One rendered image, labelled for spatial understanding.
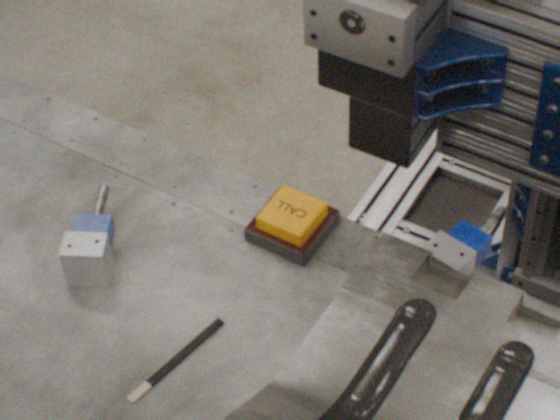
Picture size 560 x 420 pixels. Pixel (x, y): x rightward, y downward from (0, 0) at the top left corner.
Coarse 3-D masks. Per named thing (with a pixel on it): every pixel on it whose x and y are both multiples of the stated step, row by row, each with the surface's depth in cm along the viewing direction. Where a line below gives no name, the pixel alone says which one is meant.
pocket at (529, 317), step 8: (520, 296) 112; (520, 304) 113; (528, 304) 113; (512, 312) 112; (520, 312) 114; (528, 312) 114; (536, 312) 113; (544, 312) 113; (512, 320) 113; (520, 320) 114; (528, 320) 114; (536, 320) 113; (544, 320) 113; (552, 320) 112; (528, 328) 113; (536, 328) 113; (544, 328) 113; (552, 328) 113; (544, 336) 112; (552, 336) 112
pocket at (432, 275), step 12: (420, 264) 116; (432, 264) 118; (420, 276) 117; (432, 276) 118; (444, 276) 117; (456, 276) 116; (432, 288) 117; (444, 288) 117; (456, 288) 117; (456, 300) 116
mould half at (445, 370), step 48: (384, 240) 118; (384, 288) 114; (480, 288) 113; (336, 336) 110; (432, 336) 110; (480, 336) 109; (528, 336) 109; (288, 384) 107; (336, 384) 107; (432, 384) 106; (528, 384) 105
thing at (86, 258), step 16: (96, 208) 131; (80, 224) 128; (96, 224) 128; (112, 224) 129; (64, 240) 124; (80, 240) 124; (96, 240) 124; (112, 240) 129; (64, 256) 123; (80, 256) 123; (96, 256) 123; (112, 256) 128; (64, 272) 125; (80, 272) 125; (96, 272) 125; (112, 272) 128
